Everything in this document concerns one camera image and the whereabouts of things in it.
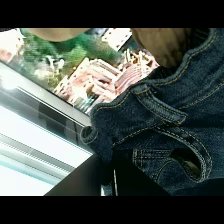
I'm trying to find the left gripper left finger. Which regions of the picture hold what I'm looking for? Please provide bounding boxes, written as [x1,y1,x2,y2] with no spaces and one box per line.
[44,153,103,197]

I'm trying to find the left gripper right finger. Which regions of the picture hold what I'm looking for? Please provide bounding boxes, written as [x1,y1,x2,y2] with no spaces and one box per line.
[113,159,171,197]

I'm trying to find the blue jeans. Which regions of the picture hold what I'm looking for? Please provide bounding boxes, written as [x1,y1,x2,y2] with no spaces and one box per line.
[80,27,224,197]

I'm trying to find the brown garment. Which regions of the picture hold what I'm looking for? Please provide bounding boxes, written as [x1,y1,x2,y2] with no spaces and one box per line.
[129,27,194,70]

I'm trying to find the tan garment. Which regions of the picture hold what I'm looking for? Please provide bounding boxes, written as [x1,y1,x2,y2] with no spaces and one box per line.
[25,27,90,43]

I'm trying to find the silver frame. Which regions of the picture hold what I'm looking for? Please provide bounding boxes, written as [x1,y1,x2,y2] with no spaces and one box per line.
[0,61,96,186]

